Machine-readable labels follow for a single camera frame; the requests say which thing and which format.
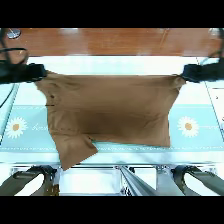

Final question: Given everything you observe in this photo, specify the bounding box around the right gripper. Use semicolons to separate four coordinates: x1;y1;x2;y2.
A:
181;63;204;84

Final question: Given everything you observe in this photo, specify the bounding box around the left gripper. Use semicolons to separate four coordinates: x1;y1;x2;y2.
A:
25;63;48;83

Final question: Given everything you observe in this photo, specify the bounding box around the brown T-shirt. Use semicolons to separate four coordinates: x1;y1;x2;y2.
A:
34;70;187;171

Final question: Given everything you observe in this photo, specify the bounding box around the black cable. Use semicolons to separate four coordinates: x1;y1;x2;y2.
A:
0;47;30;66

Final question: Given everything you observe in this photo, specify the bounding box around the silver frame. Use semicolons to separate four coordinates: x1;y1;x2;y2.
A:
0;162;224;197

